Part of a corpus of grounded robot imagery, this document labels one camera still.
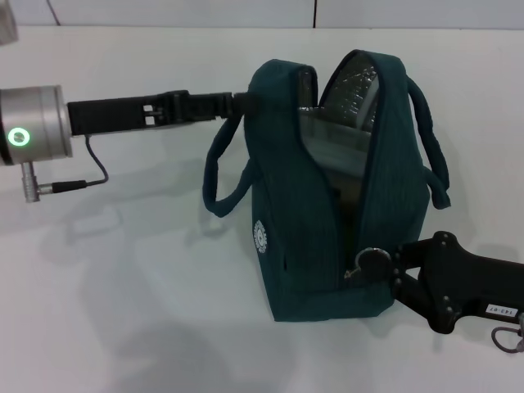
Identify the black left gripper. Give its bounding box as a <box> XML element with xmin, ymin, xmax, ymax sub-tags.
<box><xmin>66</xmin><ymin>89</ymin><xmax>264</xmax><ymax>138</ymax></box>

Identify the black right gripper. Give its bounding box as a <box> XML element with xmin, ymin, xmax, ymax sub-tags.
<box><xmin>355</xmin><ymin>230</ymin><xmax>524</xmax><ymax>335</ymax></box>

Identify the dark teal insulated lunch bag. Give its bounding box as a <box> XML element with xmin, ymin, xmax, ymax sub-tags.
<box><xmin>202</xmin><ymin>48</ymin><xmax>452</xmax><ymax>324</ymax></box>

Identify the clear container with blue-rimmed lid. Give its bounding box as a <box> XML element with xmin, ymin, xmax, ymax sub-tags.
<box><xmin>297</xmin><ymin>105</ymin><xmax>376</xmax><ymax>175</ymax></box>

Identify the right gripper cable with connector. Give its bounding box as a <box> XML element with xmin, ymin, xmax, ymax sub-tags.
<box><xmin>490</xmin><ymin>311</ymin><xmax>524</xmax><ymax>354</ymax></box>

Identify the gripper cable with connector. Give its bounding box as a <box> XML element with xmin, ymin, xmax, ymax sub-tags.
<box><xmin>22</xmin><ymin>133</ymin><xmax>109</xmax><ymax>204</ymax></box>
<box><xmin>490</xmin><ymin>311</ymin><xmax>524</xmax><ymax>354</ymax></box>

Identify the left gripper cable with connector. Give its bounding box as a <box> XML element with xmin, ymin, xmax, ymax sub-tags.
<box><xmin>22</xmin><ymin>133</ymin><xmax>109</xmax><ymax>204</ymax></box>

